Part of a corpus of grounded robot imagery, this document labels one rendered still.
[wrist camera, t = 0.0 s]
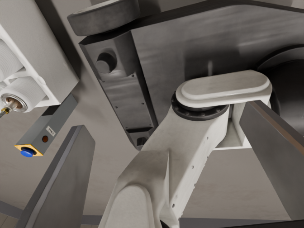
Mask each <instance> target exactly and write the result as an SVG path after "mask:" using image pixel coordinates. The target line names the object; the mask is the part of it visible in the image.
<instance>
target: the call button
mask: <svg viewBox="0 0 304 228"><path fill-rule="evenodd" d="M20 153H21V154H22V155H23V156H25V157H32V156H33V151H32V150H30V149H23V150H22V151H21V152H20Z"/></svg>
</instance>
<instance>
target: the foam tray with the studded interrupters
mask: <svg viewBox="0 0 304 228"><path fill-rule="evenodd" d="M0 38H1V39H2V40H4V42H5V43H6V44H7V45H8V47H9V48H10V49H11V51H12V52H13V53H14V54H15V56H16V57H17V58H18V59H19V60H20V62H21V63H22V64H23V66H24V67H22V68H21V69H20V70H18V71H17V72H15V73H14V74H12V75H11V76H9V77H8V78H6V79H5V80H3V82H4V83H5V84H6V85H9V84H11V83H12V82H13V81H15V80H16V79H18V78H19V77H25V76H31V77H32V78H33V79H34V80H35V81H36V82H37V83H38V85H39V86H40V87H41V88H42V90H43V91H44V92H45V94H46V96H45V97H44V98H43V99H42V100H41V101H40V102H39V103H38V104H37V105H36V106H35V107H43V106H51V105H60V104H61V103H62V102H63V101H64V99H65V98H66V97H67V96H68V95H69V93H70V92H71V91H72V89H73V88H74V87H75V86H76V84H77V83H78V82H79V81H80V79H79V77H78V75H77V74H76V72H75V70H74V69H73V67H72V65H71V63H70V62H69V60H68V58H67V56H66V55H65V53H64V51H63V49H62V47H61V46H60V44H59V42H58V41H57V39H56V37H55V35H54V34H53V32H52V30H51V28H50V27H49V25H48V23H47V21H46V20H45V18H44V16H43V14H42V12H41V11H40V9H39V7H38V5H37V4H36V2H35V0H0Z"/></svg>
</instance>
